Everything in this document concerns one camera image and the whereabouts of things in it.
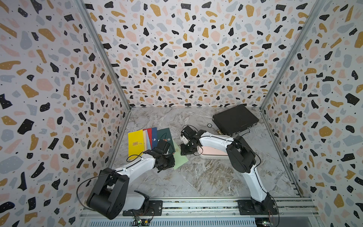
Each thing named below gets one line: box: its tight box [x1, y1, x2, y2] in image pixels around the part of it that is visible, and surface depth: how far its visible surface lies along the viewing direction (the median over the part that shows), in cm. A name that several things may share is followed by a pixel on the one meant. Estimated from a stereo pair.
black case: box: [212, 104, 260, 136], surface depth 112 cm
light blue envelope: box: [145, 129, 151, 151], surface depth 102 cm
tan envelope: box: [142, 130, 147, 152], surface depth 102 cm
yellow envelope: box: [127, 129, 145, 160], surface depth 102 cm
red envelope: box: [143, 127, 153, 150], surface depth 105 cm
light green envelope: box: [171, 138, 189, 170], surface depth 95 cm
